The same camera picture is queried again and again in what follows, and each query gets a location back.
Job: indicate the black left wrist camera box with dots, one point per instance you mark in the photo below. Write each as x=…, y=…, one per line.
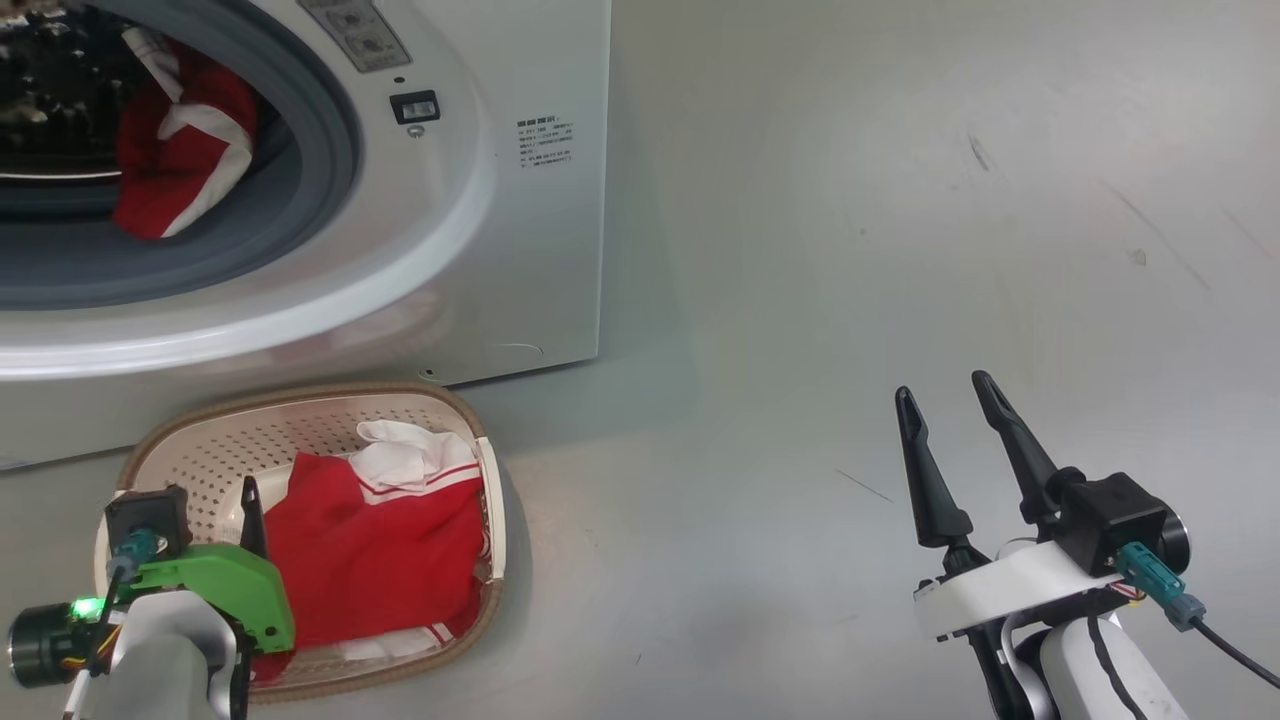
x=150, y=515

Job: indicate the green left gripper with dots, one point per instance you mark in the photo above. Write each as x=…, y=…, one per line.
x=240, y=585

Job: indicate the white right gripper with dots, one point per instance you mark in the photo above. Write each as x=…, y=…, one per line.
x=1000, y=590

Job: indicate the small printed warning label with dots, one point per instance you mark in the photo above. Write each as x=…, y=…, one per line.
x=545, y=142

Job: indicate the white front-load washing machine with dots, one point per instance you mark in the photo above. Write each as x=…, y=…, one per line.
x=540, y=280

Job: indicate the left gripper black motor cylinder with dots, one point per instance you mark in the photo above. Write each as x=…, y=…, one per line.
x=40, y=645

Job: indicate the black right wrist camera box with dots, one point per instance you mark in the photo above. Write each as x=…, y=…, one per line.
x=1110, y=520

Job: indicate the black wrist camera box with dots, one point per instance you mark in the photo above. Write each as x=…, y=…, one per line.
x=1110, y=520
x=150, y=515

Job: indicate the red garment striped white trim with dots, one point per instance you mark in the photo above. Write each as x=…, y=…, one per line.
x=380, y=560

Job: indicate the cream perforated basket brown rim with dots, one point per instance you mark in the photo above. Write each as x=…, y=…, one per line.
x=220, y=445

